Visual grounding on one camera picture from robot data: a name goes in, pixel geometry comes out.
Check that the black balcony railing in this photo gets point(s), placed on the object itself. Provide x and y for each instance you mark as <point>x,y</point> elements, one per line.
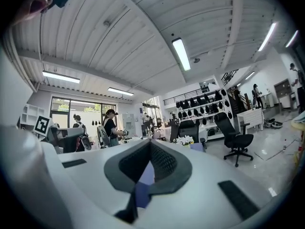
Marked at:
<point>186,96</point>

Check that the long ceiling light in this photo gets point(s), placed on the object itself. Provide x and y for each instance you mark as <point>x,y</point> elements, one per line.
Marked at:
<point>292,38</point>
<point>120,91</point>
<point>267,36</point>
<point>181,54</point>
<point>60,77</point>

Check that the white flower bouquet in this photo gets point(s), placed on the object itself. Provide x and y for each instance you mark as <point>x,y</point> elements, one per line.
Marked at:
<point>184,140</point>

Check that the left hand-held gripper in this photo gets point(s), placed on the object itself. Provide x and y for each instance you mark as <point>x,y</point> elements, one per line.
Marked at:
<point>69,133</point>

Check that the white slatted table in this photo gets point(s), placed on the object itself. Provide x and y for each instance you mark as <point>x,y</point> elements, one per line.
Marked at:
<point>250,118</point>

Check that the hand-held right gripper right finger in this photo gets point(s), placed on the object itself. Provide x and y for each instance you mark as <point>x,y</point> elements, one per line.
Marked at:
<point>183,169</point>

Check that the purple box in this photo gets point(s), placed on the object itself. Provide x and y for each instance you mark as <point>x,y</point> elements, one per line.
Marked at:
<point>197,147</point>

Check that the white shelf of black bags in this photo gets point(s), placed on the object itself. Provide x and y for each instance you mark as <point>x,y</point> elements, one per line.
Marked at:
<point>202,108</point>

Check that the white cube shelf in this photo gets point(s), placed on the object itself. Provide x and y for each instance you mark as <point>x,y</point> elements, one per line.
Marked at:
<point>31,113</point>

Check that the large glass window front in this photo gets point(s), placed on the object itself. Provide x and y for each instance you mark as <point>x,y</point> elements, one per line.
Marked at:
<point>88,111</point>

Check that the black office chair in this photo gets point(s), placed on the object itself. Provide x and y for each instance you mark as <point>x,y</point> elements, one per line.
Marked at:
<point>188,130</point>
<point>234,138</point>
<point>174,131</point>

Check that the grey wall cabinet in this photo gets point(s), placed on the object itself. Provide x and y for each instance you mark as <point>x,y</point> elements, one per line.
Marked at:
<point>282,88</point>

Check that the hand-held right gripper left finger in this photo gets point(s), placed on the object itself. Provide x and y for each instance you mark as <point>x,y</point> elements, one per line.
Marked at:
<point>112,169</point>

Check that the person's face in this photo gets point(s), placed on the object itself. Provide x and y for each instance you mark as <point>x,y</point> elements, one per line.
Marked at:
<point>28,3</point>

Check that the white tall cabinet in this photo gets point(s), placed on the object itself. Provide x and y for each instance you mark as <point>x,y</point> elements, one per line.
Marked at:
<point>128,125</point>

